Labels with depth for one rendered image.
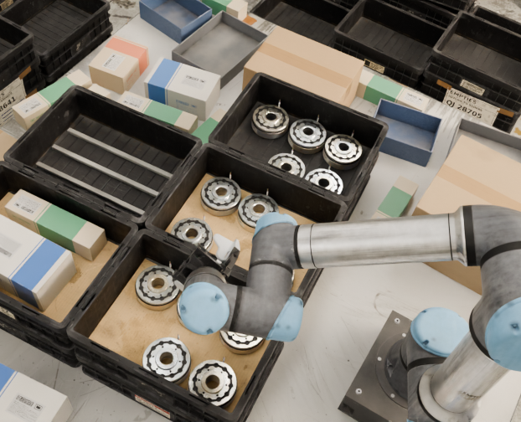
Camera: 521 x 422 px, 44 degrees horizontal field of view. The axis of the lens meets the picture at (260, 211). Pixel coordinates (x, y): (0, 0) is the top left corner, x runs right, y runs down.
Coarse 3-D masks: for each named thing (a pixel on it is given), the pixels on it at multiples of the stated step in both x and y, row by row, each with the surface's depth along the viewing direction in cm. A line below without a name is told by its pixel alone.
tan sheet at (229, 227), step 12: (204, 180) 171; (192, 204) 166; (180, 216) 164; (192, 216) 164; (216, 216) 165; (228, 216) 165; (300, 216) 167; (168, 228) 162; (216, 228) 163; (228, 228) 163; (240, 228) 164; (240, 240) 161; (240, 252) 160; (240, 264) 158; (300, 276) 157
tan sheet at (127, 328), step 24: (144, 264) 155; (120, 312) 148; (144, 312) 148; (168, 312) 149; (96, 336) 144; (120, 336) 145; (144, 336) 145; (168, 336) 146; (192, 336) 146; (216, 336) 146; (168, 360) 142; (192, 360) 143; (240, 360) 144; (216, 384) 140; (240, 384) 141
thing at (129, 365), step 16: (160, 240) 148; (112, 272) 142; (96, 288) 140; (80, 336) 133; (96, 352) 133; (112, 352) 132; (272, 352) 135; (128, 368) 131; (144, 368) 130; (256, 368) 132; (160, 384) 129; (176, 384) 129; (192, 400) 128; (240, 400) 128; (224, 416) 126
